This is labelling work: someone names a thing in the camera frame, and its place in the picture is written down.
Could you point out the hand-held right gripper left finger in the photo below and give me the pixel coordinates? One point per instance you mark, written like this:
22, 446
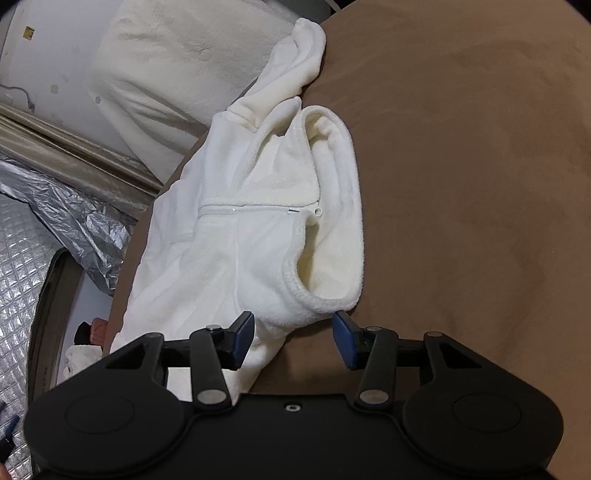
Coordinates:
240, 341

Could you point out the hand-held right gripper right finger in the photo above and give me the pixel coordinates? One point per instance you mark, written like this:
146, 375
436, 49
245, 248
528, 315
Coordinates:
346, 337

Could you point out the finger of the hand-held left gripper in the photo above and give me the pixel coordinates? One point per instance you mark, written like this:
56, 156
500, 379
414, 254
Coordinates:
13, 424

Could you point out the white fleece zip jacket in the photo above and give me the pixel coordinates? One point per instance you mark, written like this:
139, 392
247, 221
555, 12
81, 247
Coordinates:
240, 258

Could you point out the white patterned cloth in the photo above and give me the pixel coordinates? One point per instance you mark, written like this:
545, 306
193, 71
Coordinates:
85, 360

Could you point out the silver quilted insulation panel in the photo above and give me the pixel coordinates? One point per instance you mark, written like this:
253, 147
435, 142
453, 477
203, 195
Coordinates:
23, 300

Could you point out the pink suitcase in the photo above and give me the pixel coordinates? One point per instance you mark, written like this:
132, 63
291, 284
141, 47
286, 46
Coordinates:
99, 332

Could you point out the crumpled silver plastic sheet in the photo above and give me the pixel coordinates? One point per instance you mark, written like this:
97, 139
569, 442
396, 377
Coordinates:
69, 212

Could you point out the beige curtain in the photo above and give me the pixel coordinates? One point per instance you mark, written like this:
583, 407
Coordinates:
69, 157

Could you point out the cream blanket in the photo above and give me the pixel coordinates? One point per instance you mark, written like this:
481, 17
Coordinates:
175, 60

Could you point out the wooden window frame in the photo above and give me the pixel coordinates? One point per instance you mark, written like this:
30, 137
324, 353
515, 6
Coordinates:
37, 346

